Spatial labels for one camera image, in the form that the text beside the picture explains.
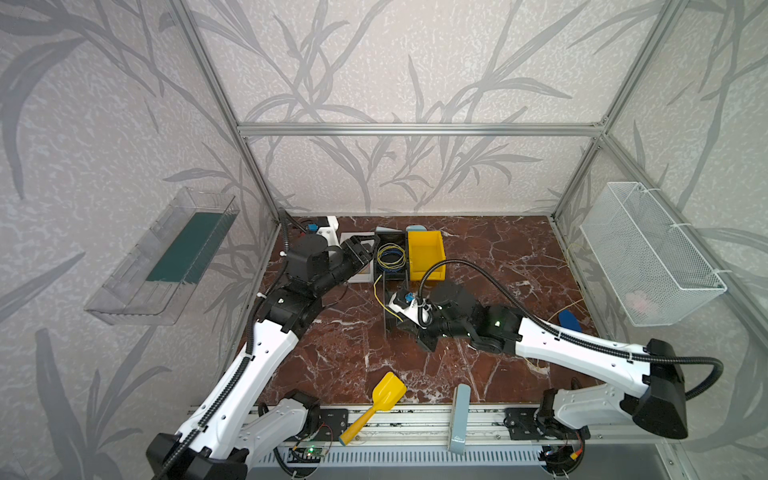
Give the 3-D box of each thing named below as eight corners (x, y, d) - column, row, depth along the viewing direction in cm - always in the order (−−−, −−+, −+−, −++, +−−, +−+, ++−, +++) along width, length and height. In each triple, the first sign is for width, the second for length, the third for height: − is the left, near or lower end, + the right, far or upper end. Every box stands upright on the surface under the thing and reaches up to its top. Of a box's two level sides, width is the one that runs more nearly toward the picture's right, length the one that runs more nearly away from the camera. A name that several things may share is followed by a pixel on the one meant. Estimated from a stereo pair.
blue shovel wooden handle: (562, 331, 92) (566, 327, 90) (556, 313, 96) (559, 309, 94) (577, 331, 92) (581, 327, 90) (570, 313, 96) (574, 309, 94)
